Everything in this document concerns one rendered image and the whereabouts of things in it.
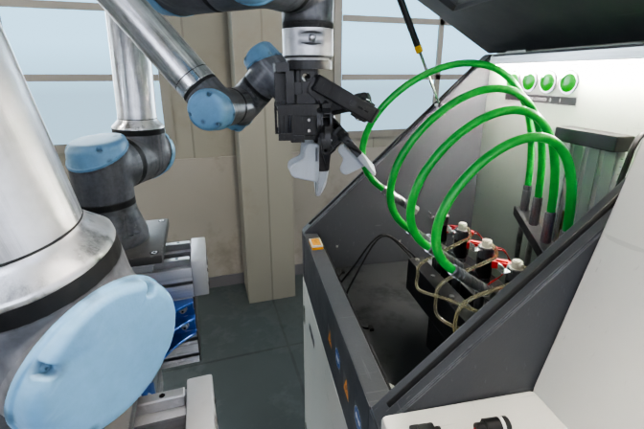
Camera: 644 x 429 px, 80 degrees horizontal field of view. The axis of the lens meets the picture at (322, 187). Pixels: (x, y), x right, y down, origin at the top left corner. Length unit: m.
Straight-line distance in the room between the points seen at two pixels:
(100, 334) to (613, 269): 0.53
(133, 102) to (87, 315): 0.74
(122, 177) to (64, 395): 0.64
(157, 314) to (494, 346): 0.42
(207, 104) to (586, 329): 0.65
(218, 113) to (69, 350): 0.50
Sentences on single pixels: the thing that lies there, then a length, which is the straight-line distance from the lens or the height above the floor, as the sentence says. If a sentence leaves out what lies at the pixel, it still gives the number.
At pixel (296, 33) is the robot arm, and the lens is 0.57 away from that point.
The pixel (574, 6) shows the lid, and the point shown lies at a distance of 0.91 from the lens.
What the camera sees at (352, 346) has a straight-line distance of 0.71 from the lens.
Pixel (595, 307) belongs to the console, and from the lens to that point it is 0.59.
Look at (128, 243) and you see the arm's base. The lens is 0.92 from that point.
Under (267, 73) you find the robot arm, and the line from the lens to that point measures 0.83.
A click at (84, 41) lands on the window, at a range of 2.49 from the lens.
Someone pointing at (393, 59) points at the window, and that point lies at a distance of 2.73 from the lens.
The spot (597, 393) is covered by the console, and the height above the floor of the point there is 1.04.
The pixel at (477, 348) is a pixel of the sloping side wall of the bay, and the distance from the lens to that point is 0.57.
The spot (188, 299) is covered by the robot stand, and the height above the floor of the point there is 0.90.
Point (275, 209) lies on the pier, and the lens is 2.33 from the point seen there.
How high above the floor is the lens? 1.40
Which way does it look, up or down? 17 degrees down
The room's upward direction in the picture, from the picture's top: straight up
